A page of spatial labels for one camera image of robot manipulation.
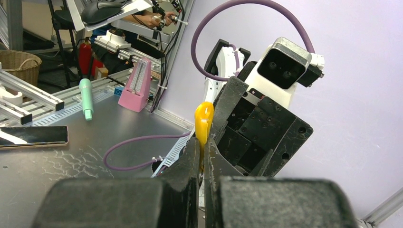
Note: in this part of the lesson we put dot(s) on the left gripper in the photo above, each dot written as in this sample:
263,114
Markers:
260,133

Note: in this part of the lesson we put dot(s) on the person in blue jacket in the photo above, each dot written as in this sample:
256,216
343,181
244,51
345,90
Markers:
147,19

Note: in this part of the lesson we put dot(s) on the pink metronome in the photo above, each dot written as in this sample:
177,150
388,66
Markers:
135,95

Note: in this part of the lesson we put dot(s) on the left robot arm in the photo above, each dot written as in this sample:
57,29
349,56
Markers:
224,62

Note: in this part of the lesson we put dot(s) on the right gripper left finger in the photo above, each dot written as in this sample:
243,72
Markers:
169,200

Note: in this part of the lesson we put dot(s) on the yellow key tag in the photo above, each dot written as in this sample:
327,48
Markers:
203,119

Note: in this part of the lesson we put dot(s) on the wicker basket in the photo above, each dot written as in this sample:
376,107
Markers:
23,65

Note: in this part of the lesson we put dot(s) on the red fire extinguisher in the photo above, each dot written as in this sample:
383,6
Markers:
89,65

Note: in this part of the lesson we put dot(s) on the black smartphone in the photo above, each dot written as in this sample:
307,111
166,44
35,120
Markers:
33,137

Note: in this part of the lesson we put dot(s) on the mint green marker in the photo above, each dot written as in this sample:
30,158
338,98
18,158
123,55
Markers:
85,87

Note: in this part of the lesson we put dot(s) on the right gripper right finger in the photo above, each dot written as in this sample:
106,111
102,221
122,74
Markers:
233,200

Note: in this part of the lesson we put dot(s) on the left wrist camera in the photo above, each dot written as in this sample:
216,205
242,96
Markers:
283,66

